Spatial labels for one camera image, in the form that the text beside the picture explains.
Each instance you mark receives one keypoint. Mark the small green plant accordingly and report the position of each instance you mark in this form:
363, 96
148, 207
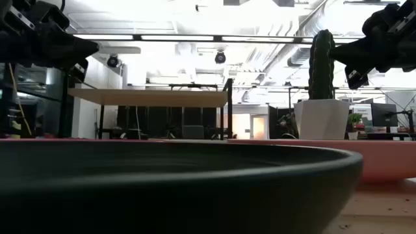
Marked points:
355, 118

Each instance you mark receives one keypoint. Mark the round black ceiling lamp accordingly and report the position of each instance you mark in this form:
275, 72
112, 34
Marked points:
112, 61
220, 57

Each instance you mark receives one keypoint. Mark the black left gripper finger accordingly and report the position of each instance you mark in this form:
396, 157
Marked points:
79, 70
70, 50

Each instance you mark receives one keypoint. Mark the black storage rack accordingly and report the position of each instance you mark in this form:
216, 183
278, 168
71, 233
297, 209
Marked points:
39, 97

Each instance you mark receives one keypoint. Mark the black partition panels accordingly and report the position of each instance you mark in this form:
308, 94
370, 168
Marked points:
162, 118

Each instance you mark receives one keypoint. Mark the long ceiling light strip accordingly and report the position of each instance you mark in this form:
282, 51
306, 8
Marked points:
175, 37

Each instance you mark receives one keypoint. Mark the black computer monitor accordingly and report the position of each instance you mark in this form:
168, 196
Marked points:
384, 114

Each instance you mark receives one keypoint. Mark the green cactus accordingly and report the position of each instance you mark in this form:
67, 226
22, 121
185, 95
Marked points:
321, 65

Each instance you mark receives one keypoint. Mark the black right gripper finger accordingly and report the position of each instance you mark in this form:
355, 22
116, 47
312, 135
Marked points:
357, 53
357, 78

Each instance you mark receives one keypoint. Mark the light pink plate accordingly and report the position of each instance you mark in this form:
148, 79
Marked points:
383, 162

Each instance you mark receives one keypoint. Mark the small white pot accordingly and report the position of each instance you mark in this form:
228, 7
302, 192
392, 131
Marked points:
353, 135

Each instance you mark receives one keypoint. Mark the black plate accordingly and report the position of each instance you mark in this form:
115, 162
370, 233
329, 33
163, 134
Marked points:
162, 201

